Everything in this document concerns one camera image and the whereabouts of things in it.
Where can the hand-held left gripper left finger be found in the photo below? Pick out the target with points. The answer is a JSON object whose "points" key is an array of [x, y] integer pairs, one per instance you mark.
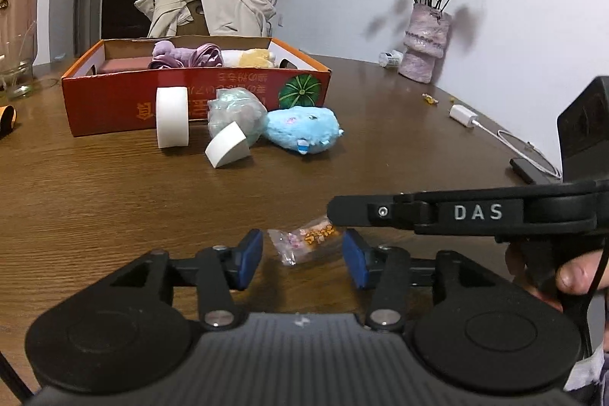
{"points": [[252, 258]]}

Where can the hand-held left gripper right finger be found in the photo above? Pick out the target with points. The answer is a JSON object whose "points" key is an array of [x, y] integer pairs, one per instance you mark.
{"points": [[356, 261]]}

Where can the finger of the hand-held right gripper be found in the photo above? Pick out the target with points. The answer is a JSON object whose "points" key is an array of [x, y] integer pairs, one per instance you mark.
{"points": [[357, 210]]}

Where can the clear candy packet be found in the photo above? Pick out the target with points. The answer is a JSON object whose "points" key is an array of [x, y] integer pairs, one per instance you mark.
{"points": [[304, 239]]}

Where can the white and yellow plush toy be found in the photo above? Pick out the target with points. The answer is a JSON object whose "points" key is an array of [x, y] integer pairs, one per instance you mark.
{"points": [[254, 58]]}

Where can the orange cardboard box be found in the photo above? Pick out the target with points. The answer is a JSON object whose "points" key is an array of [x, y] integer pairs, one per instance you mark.
{"points": [[119, 101]]}

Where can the person's right hand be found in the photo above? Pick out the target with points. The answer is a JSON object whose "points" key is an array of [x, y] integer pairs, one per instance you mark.
{"points": [[578, 276]]}

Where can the black flat device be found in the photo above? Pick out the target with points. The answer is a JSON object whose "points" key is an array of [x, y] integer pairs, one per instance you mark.
{"points": [[533, 172]]}

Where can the blue plush toy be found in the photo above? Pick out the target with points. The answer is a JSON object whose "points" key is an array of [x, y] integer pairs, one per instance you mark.
{"points": [[299, 125]]}

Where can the white wedge sponge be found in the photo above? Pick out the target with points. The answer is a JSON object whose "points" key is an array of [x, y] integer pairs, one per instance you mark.
{"points": [[227, 147]]}

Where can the white power adapter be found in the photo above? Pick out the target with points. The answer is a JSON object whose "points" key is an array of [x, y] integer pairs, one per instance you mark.
{"points": [[464, 115]]}

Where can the small wrapped candy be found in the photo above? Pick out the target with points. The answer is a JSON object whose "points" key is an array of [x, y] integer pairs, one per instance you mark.
{"points": [[430, 99]]}

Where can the plastic-wrapped grey plush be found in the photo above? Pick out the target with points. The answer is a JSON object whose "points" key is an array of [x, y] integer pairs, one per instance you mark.
{"points": [[238, 108]]}

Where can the small white box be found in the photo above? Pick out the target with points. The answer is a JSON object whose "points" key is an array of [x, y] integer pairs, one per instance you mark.
{"points": [[391, 59]]}

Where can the white tape roll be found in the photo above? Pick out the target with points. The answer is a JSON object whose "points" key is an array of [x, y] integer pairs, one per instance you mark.
{"points": [[171, 116]]}

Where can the lilac textured vase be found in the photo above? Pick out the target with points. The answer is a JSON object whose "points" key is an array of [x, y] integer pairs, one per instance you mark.
{"points": [[423, 44]]}

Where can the purple satin cloth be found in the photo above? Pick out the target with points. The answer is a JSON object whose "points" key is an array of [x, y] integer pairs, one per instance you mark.
{"points": [[207, 55]]}

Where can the purple plush toy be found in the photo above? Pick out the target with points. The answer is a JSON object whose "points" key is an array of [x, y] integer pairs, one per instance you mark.
{"points": [[166, 54]]}

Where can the beige jacket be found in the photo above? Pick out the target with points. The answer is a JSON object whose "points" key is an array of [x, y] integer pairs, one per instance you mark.
{"points": [[233, 6]]}

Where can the wooden chair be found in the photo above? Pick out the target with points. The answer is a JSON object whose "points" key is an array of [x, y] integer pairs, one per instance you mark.
{"points": [[192, 25]]}

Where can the clear glass vase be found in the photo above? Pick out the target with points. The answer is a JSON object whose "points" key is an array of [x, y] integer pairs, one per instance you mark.
{"points": [[19, 78]]}

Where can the pink suitcase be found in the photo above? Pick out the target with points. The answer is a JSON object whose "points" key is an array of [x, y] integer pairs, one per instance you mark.
{"points": [[16, 1]]}

